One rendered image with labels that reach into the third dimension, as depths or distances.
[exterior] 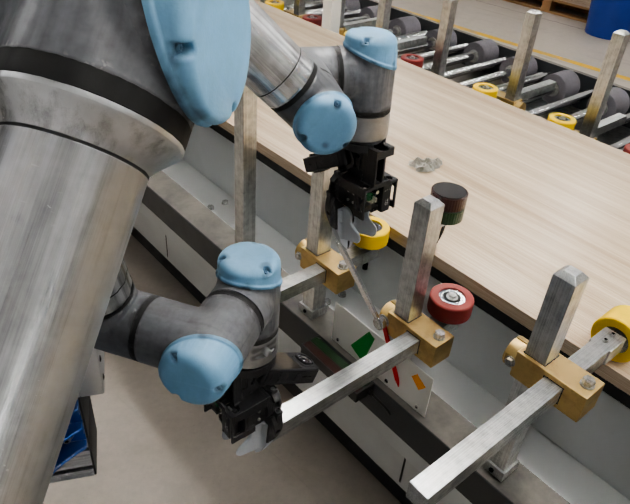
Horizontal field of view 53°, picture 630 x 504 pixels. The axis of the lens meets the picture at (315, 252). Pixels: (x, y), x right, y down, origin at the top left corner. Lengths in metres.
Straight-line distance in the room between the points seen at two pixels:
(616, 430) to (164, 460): 1.27
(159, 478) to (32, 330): 1.65
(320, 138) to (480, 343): 0.73
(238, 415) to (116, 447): 1.25
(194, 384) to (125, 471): 1.36
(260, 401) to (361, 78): 0.46
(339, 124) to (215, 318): 0.27
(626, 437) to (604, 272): 0.31
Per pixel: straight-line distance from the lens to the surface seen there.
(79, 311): 0.35
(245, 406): 0.85
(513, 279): 1.25
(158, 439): 2.06
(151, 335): 0.68
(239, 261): 0.72
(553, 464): 1.34
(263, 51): 0.72
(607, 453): 1.32
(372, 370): 1.06
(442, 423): 1.22
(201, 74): 0.35
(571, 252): 1.38
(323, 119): 0.74
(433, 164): 1.58
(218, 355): 0.65
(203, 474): 1.97
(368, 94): 0.91
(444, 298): 1.15
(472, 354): 1.39
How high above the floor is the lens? 1.61
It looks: 35 degrees down
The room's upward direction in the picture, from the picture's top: 5 degrees clockwise
